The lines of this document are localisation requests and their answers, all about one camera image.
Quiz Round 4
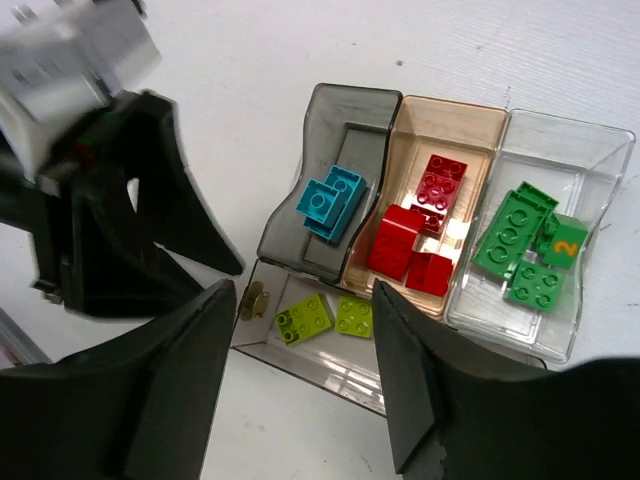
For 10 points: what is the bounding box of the green square lego top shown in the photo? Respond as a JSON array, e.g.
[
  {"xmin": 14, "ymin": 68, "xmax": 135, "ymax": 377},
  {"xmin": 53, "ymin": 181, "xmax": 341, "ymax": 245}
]
[{"xmin": 534, "ymin": 212, "xmax": 589, "ymax": 270}]

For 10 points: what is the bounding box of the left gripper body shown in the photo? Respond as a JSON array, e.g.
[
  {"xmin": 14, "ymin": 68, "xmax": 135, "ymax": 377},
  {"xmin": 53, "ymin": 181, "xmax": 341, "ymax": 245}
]
[{"xmin": 1, "ymin": 119, "xmax": 98, "ymax": 305}]

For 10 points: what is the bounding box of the lime sloped lego brick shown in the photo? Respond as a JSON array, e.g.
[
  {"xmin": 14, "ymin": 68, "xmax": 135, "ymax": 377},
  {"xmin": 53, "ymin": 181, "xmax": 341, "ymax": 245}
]
[{"xmin": 274, "ymin": 294, "xmax": 334, "ymax": 346}]

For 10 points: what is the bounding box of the clear plastic base box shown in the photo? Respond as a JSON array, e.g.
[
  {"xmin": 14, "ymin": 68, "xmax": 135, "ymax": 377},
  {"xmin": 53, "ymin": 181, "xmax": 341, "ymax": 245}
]
[{"xmin": 230, "ymin": 257, "xmax": 549, "ymax": 416}]

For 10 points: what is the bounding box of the clear plastic tray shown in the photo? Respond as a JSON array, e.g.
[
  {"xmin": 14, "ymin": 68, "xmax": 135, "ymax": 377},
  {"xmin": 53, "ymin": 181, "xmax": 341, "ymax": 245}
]
[{"xmin": 445, "ymin": 110, "xmax": 635, "ymax": 363}]

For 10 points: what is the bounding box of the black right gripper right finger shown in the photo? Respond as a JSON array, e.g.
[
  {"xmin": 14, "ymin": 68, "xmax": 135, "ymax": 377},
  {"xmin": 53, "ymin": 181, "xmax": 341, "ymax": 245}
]
[{"xmin": 372, "ymin": 281, "xmax": 639, "ymax": 479}]

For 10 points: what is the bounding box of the long green lego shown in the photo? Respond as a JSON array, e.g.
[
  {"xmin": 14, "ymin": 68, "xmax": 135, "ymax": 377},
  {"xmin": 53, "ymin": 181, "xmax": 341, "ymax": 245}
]
[{"xmin": 516, "ymin": 181, "xmax": 559, "ymax": 211}]

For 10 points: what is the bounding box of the long green lego brick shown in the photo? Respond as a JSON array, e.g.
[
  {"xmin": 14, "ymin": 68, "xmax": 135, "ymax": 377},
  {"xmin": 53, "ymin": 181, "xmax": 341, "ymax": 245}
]
[{"xmin": 471, "ymin": 190, "xmax": 549, "ymax": 280}]

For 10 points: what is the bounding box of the small red square lego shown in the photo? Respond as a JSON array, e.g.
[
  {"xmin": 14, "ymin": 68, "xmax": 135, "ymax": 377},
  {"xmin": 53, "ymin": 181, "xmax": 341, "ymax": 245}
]
[{"xmin": 367, "ymin": 204, "xmax": 425, "ymax": 281}]

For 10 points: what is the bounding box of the long teal lego brick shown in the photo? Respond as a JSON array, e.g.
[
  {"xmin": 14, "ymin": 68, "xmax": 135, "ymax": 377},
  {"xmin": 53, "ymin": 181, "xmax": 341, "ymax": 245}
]
[{"xmin": 303, "ymin": 165, "xmax": 367, "ymax": 244}]

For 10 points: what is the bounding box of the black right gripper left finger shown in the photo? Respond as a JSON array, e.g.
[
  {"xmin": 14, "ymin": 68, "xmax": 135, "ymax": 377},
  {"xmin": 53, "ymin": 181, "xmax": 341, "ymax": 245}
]
[{"xmin": 1, "ymin": 280, "xmax": 236, "ymax": 479}]

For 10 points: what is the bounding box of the amber plastic tray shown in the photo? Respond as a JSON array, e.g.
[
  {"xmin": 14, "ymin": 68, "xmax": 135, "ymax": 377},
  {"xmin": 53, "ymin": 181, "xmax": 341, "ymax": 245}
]
[{"xmin": 341, "ymin": 96, "xmax": 507, "ymax": 319}]

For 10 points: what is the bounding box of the green square lego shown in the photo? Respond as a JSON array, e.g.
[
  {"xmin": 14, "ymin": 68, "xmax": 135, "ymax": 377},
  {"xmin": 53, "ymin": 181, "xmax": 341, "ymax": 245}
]
[
  {"xmin": 506, "ymin": 261, "xmax": 565, "ymax": 312},
  {"xmin": 534, "ymin": 212, "xmax": 589, "ymax": 270}
]

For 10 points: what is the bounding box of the red sloped lego brick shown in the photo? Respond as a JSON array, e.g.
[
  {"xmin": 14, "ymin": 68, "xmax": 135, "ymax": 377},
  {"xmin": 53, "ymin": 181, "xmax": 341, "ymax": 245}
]
[{"xmin": 410, "ymin": 154, "xmax": 467, "ymax": 236}]

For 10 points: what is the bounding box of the red arched lego brick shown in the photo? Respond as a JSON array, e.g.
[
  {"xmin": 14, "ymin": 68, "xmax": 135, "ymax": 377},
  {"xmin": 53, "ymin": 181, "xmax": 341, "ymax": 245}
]
[{"xmin": 405, "ymin": 252, "xmax": 453, "ymax": 297}]

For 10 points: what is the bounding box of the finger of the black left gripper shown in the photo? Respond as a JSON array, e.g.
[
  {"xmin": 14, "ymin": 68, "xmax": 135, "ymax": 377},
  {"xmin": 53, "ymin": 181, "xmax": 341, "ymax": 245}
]
[
  {"xmin": 126, "ymin": 92, "xmax": 244, "ymax": 275},
  {"xmin": 74, "ymin": 174, "xmax": 203, "ymax": 318}
]

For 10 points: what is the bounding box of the aluminium table frame rail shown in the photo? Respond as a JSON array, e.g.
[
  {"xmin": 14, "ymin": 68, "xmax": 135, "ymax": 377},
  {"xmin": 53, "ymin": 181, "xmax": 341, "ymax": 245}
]
[{"xmin": 0, "ymin": 309, "xmax": 51, "ymax": 370}]

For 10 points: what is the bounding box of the green square lego bottom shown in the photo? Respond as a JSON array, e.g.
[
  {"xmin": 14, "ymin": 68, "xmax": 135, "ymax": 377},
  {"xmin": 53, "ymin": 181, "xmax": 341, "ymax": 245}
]
[{"xmin": 506, "ymin": 261, "xmax": 565, "ymax": 312}]

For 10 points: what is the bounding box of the smoky grey plastic tray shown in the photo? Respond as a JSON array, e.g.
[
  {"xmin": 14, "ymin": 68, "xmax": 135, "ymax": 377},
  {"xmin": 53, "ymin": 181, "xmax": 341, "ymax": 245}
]
[{"xmin": 257, "ymin": 83, "xmax": 402, "ymax": 284}]

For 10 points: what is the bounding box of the small teal square lego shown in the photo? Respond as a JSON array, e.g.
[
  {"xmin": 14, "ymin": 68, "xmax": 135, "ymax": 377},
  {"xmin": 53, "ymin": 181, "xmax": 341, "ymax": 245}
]
[{"xmin": 295, "ymin": 179, "xmax": 346, "ymax": 228}]

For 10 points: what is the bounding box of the lime square lego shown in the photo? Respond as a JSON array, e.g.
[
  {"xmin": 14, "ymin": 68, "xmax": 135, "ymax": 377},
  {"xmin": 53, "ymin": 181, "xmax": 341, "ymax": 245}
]
[{"xmin": 334, "ymin": 296, "xmax": 373, "ymax": 338}]

